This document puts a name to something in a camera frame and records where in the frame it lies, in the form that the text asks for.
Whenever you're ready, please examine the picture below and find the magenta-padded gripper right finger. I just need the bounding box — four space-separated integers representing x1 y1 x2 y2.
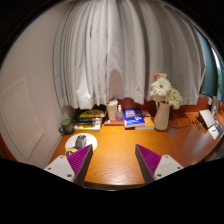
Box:
134 143 184 185

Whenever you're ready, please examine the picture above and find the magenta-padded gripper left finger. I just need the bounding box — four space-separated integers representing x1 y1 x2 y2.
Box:
43 143 94 188

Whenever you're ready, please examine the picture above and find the black grey gaming mouse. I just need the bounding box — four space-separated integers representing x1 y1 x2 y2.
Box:
74 134 88 150

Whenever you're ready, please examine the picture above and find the white round mouse pad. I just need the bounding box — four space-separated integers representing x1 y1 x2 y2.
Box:
64 132 99 158

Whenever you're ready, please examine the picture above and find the black mug green inside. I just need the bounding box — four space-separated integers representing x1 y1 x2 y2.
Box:
58 118 75 136

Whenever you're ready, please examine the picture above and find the white ceramic vase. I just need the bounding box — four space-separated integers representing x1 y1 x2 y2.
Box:
153 101 171 132

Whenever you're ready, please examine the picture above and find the white yellow book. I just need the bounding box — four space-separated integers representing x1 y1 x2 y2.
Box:
73 123 102 132

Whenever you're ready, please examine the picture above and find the orange yellow book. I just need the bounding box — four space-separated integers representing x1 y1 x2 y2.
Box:
134 110 155 131

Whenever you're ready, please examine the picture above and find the black pen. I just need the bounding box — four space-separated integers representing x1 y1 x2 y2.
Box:
194 119 202 132

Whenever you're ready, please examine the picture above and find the white paper card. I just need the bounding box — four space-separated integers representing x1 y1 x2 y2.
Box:
208 124 221 140

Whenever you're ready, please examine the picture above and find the blue white book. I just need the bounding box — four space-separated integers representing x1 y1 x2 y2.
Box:
123 108 146 129

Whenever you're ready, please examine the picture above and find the white slanted stand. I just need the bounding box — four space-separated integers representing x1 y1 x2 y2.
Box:
198 109 216 129

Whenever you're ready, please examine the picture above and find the black yellow cover book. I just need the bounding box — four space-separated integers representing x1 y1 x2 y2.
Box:
78 109 107 119

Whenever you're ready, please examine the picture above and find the red flat book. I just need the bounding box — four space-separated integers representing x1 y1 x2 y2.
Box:
103 119 125 126

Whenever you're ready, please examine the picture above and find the clear sanitizer spray bottle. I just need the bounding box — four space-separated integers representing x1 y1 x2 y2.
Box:
116 104 124 123

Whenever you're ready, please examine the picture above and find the cream lidded tumbler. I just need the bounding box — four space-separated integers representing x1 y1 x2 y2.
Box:
106 98 119 122

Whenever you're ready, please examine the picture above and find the dark teal curtain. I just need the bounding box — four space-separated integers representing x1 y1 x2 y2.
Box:
196 29 218 98

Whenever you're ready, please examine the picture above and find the white pleated curtain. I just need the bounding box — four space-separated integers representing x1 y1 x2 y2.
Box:
53 0 208 110

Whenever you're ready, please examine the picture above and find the black cable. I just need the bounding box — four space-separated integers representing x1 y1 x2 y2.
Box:
169 111 193 129

